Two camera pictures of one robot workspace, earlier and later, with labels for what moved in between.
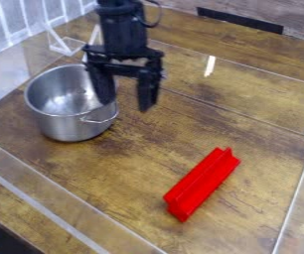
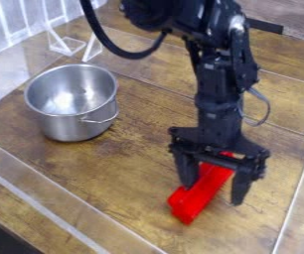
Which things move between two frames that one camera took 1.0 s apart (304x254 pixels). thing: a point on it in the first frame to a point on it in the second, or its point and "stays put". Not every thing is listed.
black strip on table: [244, 21] stays put
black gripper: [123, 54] to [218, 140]
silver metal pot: [64, 104] stays put
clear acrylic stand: [69, 46] stays put
